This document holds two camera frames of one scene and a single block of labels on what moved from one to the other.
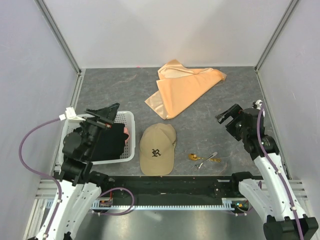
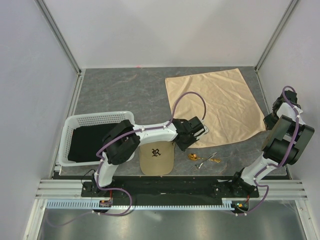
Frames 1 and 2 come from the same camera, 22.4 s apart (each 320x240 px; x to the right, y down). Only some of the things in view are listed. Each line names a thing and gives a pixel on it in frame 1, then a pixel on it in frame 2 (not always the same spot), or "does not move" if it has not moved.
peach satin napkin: [179, 86] -> [222, 99]
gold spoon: [192, 157] does not move
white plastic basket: [126, 117] does not move
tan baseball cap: [156, 149] does not move
